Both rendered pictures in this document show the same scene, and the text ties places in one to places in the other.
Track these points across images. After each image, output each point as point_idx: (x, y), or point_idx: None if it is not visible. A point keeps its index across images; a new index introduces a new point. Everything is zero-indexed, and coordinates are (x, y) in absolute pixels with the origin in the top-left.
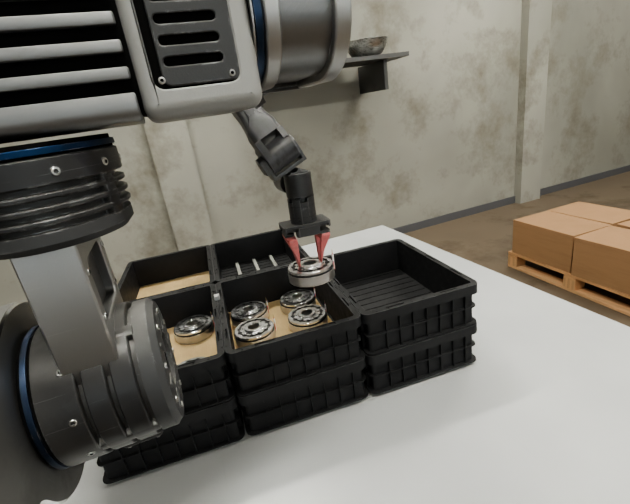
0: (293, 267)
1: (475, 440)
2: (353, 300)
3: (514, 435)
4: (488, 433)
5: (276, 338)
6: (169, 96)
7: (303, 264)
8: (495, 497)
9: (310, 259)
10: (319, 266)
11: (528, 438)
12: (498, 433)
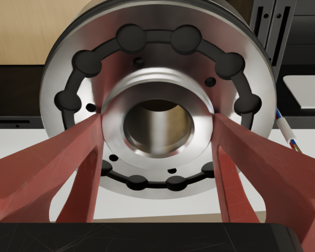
0: (71, 89)
1: (277, 134)
2: (281, 36)
3: None
4: (296, 133)
5: (33, 121)
6: None
7: (120, 136)
8: (243, 176)
9: (173, 95)
10: (187, 165)
11: None
12: (305, 136)
